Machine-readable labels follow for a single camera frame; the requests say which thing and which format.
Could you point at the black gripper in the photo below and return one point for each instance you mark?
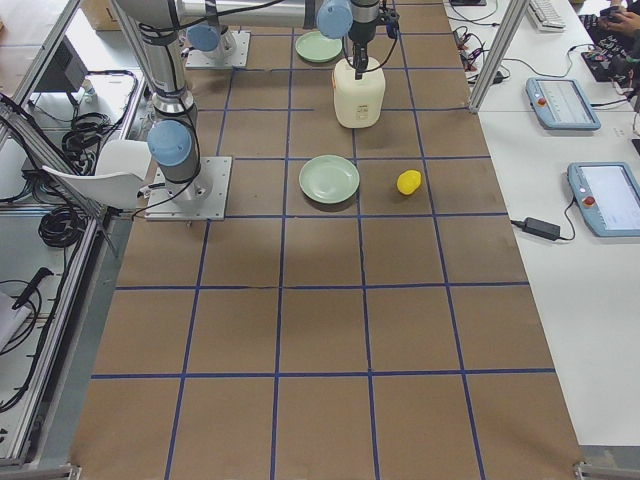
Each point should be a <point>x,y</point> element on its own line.
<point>359,34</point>

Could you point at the cream and orange rice cooker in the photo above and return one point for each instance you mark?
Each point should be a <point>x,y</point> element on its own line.
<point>358,102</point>

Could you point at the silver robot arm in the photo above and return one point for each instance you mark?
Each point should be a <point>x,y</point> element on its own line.
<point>173,140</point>
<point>211,48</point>

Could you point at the far light green plate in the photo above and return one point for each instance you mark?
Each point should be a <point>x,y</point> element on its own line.
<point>314,47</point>

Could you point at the light green plate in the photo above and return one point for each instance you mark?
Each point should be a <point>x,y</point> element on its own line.
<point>329,179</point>
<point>314,47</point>

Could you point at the near light green plate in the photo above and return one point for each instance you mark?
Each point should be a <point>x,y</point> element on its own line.
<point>329,179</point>

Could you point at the yellow lemon toy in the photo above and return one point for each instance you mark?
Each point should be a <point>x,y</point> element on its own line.
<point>409,181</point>

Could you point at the upper blue teach pendant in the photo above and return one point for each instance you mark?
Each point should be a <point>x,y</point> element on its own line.
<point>561,104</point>

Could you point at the blue teach pendant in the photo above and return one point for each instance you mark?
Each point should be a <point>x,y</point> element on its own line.
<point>607,195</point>
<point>561,104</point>

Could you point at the black power adapter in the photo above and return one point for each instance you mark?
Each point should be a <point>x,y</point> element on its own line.
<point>541,229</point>

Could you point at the brown paper table mat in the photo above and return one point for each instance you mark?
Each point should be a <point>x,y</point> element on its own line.
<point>383,337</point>

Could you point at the white plastic chair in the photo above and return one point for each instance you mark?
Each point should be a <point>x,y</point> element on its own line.
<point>120,171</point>

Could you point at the lower blue teach pendant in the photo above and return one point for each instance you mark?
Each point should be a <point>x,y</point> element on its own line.
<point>607,195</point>

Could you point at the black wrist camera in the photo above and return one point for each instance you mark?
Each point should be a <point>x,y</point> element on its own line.
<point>390,19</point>

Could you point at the aluminium frame post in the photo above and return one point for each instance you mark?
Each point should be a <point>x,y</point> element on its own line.
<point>500,44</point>

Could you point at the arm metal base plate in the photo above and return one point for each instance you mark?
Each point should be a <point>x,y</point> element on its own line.
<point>204,199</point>
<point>232,52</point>

